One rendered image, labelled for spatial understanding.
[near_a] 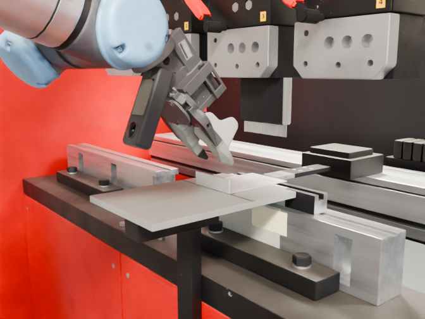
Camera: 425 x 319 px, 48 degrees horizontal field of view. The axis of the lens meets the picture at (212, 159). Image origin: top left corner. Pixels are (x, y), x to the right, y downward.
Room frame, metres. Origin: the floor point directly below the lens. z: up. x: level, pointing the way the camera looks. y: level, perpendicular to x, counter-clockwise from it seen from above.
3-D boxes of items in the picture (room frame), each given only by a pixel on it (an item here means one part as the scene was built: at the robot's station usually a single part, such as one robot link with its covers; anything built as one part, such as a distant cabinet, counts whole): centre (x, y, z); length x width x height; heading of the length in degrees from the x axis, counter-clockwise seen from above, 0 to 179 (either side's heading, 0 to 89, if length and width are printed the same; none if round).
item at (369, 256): (0.77, -0.12, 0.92); 0.39 x 0.06 x 0.10; 39
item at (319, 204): (0.79, -0.10, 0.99); 0.20 x 0.03 x 0.03; 39
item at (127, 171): (1.24, 0.26, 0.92); 0.50 x 0.06 x 0.10; 39
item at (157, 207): (0.72, 0.03, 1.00); 0.26 x 0.18 x 0.01; 129
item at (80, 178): (1.24, 0.33, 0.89); 0.30 x 0.05 x 0.03; 39
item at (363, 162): (0.91, -0.20, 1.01); 0.26 x 0.12 x 0.05; 129
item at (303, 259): (0.67, -0.13, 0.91); 0.03 x 0.03 x 0.02
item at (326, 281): (0.74, -0.07, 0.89); 0.30 x 0.05 x 0.03; 39
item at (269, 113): (0.81, -0.09, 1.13); 0.10 x 0.02 x 0.10; 39
